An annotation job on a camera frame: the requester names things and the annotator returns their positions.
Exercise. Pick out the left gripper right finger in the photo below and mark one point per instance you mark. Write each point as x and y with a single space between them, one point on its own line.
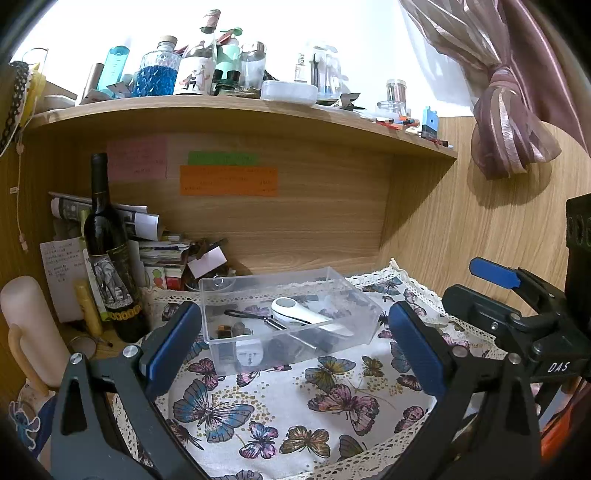
427 352

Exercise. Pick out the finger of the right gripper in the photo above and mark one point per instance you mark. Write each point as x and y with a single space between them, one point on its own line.
479 310
494 273

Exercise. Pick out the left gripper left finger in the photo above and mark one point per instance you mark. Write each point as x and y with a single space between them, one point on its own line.
166 348

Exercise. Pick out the white power adapter plug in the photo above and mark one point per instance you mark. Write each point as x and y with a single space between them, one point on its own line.
248 354

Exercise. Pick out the silver keys bunch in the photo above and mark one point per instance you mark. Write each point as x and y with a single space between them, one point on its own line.
231 331

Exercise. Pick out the yellow candle stick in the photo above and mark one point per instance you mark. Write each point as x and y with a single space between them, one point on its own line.
88 308

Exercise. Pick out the stack of books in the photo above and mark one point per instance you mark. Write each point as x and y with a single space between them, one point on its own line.
164 262

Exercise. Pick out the small white cardboard box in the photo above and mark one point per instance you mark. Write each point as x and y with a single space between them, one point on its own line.
211 260

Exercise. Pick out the clear plastic storage box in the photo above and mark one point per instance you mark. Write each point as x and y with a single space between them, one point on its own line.
261 322

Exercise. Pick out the butterfly print lace cloth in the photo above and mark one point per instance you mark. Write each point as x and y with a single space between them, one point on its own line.
346 416

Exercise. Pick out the dark wine bottle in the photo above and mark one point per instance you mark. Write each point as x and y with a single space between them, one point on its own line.
109 258

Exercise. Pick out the rolled newspaper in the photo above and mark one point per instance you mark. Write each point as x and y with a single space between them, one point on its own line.
138 222

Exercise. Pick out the pink foam roller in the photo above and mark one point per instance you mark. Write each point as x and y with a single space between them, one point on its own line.
23 304

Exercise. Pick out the white handwritten note paper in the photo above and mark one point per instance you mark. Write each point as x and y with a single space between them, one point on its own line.
64 264

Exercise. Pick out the blue cartoon sticker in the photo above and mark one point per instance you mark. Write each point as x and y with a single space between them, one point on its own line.
26 427

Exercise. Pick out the small blue block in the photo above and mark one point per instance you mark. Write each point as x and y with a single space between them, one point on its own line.
430 124

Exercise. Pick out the orange sticky note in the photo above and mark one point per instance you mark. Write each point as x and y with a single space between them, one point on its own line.
228 181

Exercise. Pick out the pink sticky note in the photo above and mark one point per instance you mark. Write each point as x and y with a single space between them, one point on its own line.
137 159

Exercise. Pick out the green sticky note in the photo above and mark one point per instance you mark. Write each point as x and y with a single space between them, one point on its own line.
221 158

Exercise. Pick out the pink striped curtain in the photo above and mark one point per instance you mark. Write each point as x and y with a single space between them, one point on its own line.
522 77

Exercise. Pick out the wooden shelf board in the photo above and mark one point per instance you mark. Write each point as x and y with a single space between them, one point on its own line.
239 116

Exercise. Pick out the blue liquid glass bottle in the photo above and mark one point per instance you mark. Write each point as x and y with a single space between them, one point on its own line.
158 70

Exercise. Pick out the white oval dish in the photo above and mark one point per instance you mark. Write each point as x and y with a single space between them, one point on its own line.
289 92

